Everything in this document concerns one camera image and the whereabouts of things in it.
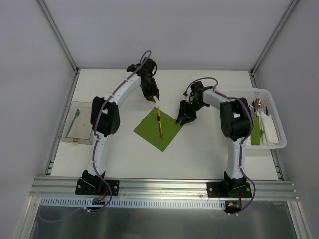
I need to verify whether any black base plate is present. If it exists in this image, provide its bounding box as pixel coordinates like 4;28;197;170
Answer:
75;177;120;196
206;180;252;199

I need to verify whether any white slotted cable duct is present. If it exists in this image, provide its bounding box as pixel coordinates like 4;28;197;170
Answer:
40;197;226;210

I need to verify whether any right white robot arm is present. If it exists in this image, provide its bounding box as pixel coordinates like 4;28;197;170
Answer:
176;79;253;198

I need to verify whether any teal plastic fork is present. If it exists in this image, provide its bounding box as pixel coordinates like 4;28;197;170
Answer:
66;108;80;137

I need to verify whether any green rolled napkin in basket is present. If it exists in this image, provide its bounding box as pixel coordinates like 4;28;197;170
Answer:
250;116;264;146

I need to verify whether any white rolled napkin right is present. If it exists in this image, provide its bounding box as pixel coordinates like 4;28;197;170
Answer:
260;112;279;145

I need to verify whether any copper spoon in basket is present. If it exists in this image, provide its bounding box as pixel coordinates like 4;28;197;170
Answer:
254;98;261;110

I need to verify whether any white plastic basket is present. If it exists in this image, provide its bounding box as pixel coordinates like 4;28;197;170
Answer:
224;88;287;149

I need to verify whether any green paper napkin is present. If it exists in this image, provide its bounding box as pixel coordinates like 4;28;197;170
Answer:
134;108;182;152

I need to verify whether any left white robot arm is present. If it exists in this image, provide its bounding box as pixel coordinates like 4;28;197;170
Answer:
76;58;160;195

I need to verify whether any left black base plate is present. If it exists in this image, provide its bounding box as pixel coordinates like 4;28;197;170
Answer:
75;177;120;196

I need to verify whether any gold knife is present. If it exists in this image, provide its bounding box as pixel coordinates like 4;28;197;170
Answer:
157;106;164;140

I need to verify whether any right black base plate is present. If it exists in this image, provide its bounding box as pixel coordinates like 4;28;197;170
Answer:
206;180;252;199

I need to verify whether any clear plastic utensil box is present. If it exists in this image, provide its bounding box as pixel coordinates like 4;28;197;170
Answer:
59;101;93;145

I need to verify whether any aluminium rail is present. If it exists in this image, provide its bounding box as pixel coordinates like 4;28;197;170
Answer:
29;176;300;201

